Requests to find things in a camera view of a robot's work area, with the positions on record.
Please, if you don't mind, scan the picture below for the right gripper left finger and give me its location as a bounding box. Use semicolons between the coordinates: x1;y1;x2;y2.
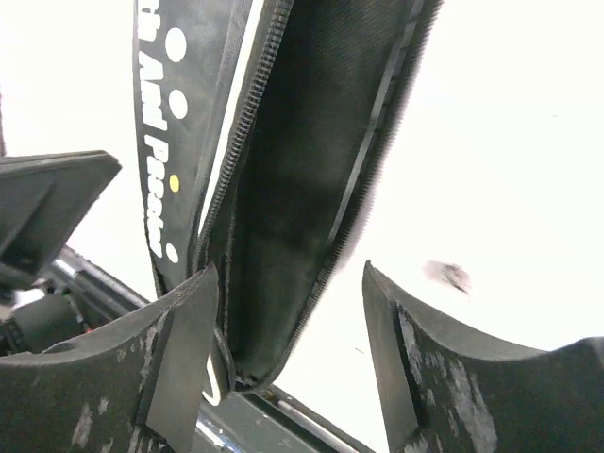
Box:
1;265;219;452

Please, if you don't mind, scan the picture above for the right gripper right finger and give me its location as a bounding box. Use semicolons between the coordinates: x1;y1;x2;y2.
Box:
362;264;603;452

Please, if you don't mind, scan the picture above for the black racket cover bag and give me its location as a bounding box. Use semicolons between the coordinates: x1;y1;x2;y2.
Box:
133;1;437;405

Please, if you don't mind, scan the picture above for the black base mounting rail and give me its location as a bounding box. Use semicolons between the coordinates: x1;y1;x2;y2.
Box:
43;246;371;452

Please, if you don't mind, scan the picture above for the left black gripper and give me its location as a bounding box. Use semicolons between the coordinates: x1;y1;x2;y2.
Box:
1;151;121;288

